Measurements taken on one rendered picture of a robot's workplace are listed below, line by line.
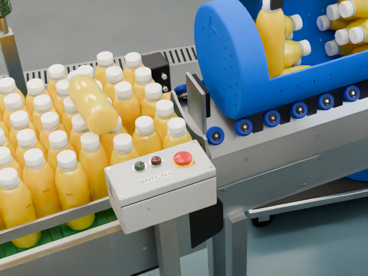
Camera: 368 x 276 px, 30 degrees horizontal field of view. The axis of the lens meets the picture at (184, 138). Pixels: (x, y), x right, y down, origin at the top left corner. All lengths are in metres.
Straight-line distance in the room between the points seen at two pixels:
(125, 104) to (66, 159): 0.24
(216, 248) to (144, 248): 0.61
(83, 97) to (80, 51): 2.29
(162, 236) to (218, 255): 0.75
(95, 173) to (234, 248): 0.62
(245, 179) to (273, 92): 0.26
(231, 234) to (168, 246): 0.46
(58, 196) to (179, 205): 0.29
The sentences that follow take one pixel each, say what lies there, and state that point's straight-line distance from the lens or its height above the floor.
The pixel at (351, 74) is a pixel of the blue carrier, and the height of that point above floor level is 1.05.
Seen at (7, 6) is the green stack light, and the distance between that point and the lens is 1.79.
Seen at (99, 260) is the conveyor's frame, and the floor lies 0.82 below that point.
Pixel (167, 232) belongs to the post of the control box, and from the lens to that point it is 1.46.
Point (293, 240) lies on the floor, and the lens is 2.68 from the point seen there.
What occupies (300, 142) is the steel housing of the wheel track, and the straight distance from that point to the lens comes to 1.75.
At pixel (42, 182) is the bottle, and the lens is 1.46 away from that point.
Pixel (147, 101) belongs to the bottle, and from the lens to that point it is 1.58.
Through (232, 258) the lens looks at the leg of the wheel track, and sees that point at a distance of 2.00.
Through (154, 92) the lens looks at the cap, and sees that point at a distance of 1.56.
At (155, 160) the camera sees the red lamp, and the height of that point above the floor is 1.11.
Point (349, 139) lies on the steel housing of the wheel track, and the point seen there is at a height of 0.84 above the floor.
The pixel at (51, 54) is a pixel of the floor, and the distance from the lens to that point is 3.77.
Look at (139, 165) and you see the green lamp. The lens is 1.35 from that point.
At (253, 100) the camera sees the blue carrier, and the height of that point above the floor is 1.07.
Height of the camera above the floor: 2.02
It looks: 41 degrees down
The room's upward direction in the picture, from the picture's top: 4 degrees counter-clockwise
